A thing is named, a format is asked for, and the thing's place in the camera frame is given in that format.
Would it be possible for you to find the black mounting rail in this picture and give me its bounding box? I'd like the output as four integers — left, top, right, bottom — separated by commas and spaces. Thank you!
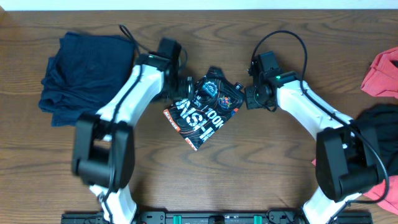
60, 210, 373, 224

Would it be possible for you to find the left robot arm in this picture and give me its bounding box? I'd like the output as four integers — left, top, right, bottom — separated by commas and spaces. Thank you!
72, 38, 194, 223

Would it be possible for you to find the red garment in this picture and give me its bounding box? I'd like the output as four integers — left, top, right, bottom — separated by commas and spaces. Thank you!
312, 47, 398, 215

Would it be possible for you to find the folded navy blue garment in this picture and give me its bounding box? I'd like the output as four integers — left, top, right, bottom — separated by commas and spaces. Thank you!
38, 32, 136, 127

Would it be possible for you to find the black garment with logo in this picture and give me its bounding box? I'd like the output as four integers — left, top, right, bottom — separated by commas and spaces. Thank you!
357, 104, 398, 176

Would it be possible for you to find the black orange contour-pattern shirt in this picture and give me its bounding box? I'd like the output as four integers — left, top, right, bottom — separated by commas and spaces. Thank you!
163, 67, 244, 151

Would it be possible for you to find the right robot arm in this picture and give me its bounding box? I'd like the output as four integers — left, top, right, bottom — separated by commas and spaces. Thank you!
244, 52, 387, 223

